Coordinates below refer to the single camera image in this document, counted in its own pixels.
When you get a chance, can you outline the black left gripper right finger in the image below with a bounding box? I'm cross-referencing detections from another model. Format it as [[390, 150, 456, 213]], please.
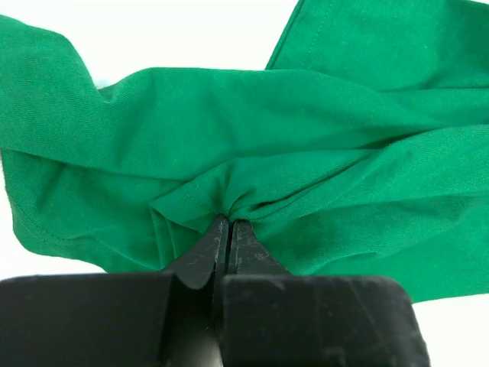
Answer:
[[219, 220, 430, 366]]

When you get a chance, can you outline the green t shirt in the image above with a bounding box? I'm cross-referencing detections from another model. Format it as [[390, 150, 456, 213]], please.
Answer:
[[1, 1, 488, 301]]

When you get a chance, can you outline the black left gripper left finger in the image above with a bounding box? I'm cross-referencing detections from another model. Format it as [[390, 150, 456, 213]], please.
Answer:
[[1, 216, 228, 366]]

